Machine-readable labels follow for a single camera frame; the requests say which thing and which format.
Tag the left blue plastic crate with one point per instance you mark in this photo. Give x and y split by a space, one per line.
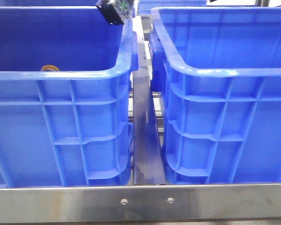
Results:
66 128

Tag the stainless steel front rail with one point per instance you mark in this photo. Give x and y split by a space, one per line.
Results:
165 203

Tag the red mushroom push button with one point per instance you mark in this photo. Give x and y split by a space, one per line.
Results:
116 12

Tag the far left blue crate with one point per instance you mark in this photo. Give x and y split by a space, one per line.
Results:
22 5

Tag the blue plastic crate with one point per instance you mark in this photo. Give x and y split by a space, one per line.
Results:
66 128
221 93

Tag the right blue plastic crate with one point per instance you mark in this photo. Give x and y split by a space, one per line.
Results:
221 93

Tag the yellow mushroom push button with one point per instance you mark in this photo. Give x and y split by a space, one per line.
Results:
49 68

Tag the far right blue crate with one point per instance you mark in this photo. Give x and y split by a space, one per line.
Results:
144 6

